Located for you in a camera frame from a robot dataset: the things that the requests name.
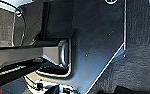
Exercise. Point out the thick grey robot limb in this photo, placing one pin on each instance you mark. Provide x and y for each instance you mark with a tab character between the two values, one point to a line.
24	56

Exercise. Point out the small white robot box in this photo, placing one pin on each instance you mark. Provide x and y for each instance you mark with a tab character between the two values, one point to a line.
57	89

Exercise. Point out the round silver base bolt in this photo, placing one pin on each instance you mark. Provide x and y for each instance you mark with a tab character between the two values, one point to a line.
19	12
111	1

